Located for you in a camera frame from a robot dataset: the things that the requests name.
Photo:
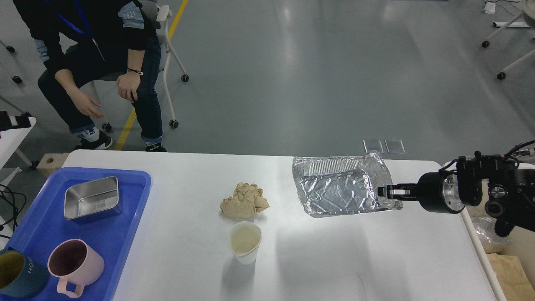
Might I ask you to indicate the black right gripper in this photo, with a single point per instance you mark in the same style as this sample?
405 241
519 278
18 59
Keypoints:
436 193

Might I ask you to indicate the aluminium foil tray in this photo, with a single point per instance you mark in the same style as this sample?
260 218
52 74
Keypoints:
342 185

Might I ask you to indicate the brown paper ball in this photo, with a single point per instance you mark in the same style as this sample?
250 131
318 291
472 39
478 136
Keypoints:
246 200

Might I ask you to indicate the white paper cup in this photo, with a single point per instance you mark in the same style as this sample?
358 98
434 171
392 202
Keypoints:
244 241

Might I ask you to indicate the square stainless steel tray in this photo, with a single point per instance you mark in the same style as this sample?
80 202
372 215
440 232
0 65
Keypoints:
93 200

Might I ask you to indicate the pink mug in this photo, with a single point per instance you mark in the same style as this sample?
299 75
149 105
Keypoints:
76 265

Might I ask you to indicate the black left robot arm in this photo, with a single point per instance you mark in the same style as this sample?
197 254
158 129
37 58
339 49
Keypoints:
8 122

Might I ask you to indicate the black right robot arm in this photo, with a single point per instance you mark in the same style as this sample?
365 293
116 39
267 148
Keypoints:
458 184

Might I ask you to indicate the person's left hand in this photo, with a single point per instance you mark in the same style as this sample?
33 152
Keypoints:
128 85

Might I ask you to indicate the person's right hand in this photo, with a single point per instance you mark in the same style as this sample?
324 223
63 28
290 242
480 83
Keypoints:
85 103

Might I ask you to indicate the clear floor plate right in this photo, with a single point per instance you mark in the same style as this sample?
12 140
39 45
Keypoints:
395 146

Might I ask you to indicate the clear floor plate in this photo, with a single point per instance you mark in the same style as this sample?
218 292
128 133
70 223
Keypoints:
373 145
395 146

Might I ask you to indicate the clear floor plate left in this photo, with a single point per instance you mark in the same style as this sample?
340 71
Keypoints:
373 145

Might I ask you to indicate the crumpled clear plastic in bin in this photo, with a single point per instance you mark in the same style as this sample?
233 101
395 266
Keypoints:
491 242

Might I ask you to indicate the white plastic bin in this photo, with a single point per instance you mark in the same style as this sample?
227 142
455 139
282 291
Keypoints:
522 246

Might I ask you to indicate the brown paper in bin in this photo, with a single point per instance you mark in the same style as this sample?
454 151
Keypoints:
511 277

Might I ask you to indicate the white rolling chair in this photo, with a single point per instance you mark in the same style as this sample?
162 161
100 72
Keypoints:
159 16

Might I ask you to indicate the seated person in black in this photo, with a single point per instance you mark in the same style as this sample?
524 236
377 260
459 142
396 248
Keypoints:
84 40

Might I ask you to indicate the wooden block with hole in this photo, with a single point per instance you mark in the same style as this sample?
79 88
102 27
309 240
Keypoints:
51 162

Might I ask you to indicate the blue plastic tray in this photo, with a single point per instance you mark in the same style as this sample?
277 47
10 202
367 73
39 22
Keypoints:
44 226

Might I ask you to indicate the teal mug yellow inside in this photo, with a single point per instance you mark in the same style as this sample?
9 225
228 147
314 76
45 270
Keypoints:
21 276

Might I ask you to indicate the small white side table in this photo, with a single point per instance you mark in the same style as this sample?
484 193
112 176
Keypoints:
11 139

